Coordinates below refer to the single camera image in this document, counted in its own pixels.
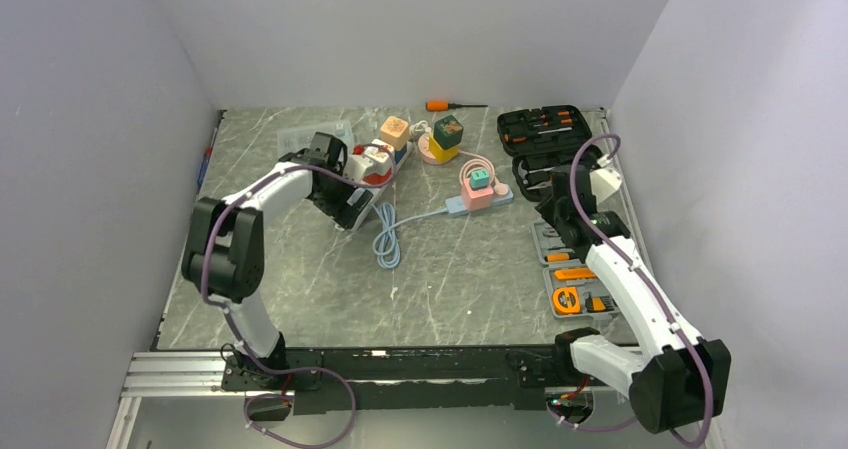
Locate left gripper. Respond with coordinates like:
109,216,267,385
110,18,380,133
310,167,373,229

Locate white long power strip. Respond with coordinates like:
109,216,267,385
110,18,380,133
336,139,412,230

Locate red cube adapter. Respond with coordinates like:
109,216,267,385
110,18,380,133
362,168,394,187

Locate white cube adapter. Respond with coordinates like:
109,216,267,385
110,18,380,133
344,139,395,183

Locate light blue cable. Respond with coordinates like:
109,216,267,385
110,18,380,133
371,202,449,270

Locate black tool case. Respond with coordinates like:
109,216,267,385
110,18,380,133
496,105,593,202

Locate grey tool case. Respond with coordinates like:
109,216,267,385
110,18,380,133
530,219,620,321

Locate teal cube adapter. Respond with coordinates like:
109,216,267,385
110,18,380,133
468,169,491,191

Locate light blue power strip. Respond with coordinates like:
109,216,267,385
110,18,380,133
445,190,514,217

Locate pink cube socket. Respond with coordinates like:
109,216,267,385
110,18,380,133
461,184,495,212

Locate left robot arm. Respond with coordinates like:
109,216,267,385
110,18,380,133
181,132,386,389

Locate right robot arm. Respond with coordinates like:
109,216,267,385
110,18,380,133
536,165,732,447

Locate pink round plug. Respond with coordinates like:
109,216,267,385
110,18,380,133
493,183,509,195

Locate pink round socket base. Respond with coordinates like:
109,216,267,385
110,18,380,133
416,133,460,165

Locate orange utility knife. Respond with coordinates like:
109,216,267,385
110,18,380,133
553,267,597,281

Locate clear screw organizer box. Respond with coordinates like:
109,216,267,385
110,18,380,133
276,119,356,158

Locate orange cube adapter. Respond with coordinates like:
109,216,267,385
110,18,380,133
379,116,410,151

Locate orange tape measure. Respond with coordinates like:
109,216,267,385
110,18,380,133
551,286,582,316

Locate yellow cube adapter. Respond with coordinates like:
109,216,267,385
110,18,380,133
428,134,460,165

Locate dark green cube adapter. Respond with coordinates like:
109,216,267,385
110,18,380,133
433,115,464,150

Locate pink coiled cable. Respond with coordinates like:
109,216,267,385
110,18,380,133
458,149,497,186

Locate orange handled screwdriver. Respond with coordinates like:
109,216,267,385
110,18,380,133
425,100,487,112

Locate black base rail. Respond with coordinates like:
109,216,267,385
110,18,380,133
220,344,606,415

